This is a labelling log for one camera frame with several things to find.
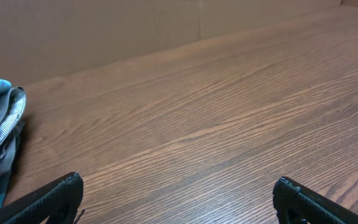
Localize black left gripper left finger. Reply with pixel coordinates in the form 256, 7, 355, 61
0, 172, 84, 224

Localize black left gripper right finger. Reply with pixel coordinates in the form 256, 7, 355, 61
273, 176, 358, 224

